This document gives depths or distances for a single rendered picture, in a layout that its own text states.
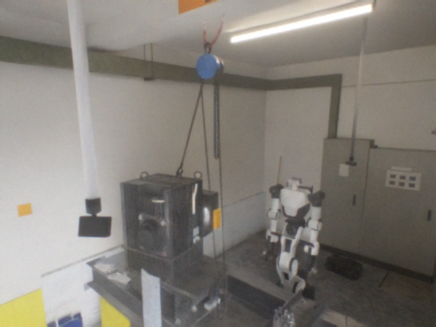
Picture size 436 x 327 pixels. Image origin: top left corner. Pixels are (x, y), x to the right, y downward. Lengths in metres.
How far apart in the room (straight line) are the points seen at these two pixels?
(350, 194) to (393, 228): 0.65
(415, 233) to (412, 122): 1.39
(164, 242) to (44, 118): 1.50
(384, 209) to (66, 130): 3.91
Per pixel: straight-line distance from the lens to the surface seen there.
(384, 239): 4.65
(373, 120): 4.64
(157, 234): 2.12
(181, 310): 2.38
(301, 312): 2.52
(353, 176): 4.52
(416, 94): 4.56
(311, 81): 4.83
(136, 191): 2.22
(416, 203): 4.45
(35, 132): 2.84
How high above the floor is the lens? 2.13
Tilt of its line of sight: 11 degrees down
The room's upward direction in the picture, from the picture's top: straight up
